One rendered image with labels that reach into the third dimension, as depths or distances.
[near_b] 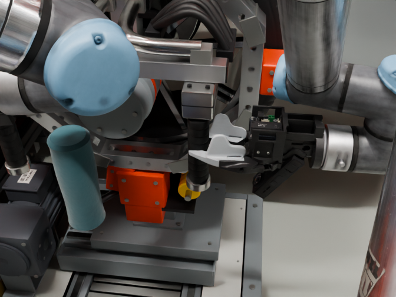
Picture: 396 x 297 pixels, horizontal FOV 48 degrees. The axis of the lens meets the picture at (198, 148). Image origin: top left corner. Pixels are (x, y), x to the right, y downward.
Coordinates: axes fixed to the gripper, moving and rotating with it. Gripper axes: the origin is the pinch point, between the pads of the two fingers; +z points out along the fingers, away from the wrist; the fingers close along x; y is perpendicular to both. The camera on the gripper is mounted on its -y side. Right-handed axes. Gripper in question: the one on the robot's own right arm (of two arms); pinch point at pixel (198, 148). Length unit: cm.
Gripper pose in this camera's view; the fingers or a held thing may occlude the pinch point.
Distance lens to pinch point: 74.9
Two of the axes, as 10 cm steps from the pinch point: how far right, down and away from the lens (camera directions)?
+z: -9.9, -0.7, 0.8
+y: 0.0, -7.8, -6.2
